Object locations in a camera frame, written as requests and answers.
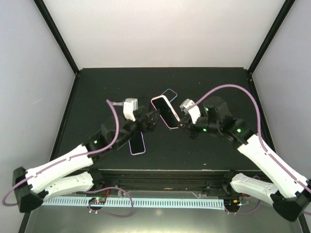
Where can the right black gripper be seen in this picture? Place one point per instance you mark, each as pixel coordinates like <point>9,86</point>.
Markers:
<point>192,133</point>

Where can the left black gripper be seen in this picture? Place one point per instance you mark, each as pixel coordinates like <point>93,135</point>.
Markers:
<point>143,127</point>

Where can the pink phone case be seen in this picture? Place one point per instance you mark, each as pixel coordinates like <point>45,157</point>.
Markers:
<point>165,111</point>

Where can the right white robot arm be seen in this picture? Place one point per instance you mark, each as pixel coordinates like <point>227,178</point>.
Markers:
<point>287,191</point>

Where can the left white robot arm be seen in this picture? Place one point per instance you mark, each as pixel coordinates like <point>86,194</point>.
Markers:
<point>71,172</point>

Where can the phone in black case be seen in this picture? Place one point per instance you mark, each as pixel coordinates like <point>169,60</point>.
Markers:
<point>145,103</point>

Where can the phone in light-blue case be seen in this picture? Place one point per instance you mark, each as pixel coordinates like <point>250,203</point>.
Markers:
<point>170,94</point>

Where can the phone in lilac case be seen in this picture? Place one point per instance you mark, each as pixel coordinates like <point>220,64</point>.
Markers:
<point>137,145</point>

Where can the right small circuit board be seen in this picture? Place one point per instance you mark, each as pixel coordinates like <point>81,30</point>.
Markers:
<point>236,202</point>

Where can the small circuit board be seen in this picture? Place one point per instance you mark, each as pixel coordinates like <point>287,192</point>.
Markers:
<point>97,201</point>
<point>236,202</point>

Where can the left small circuit board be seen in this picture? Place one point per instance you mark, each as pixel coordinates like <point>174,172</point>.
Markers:
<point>97,201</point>

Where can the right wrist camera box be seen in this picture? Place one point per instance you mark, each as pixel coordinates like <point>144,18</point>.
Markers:
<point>189,107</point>

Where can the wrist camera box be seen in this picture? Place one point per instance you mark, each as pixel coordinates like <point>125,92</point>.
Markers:
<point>129,106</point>
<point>189,107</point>

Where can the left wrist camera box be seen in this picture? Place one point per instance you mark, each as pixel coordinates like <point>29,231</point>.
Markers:
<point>129,106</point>

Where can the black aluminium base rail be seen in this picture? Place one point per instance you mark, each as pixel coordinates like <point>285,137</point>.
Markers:
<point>209,182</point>

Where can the white slotted cable duct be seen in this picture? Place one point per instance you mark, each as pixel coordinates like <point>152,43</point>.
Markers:
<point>214,204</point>

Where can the left black frame post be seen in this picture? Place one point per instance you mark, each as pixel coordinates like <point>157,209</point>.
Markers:
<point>41,6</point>

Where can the black frame post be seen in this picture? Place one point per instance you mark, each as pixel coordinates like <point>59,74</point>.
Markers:
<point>41,6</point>
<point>282,14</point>

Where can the right black frame post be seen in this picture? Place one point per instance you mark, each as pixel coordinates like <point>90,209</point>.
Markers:
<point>282,14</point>

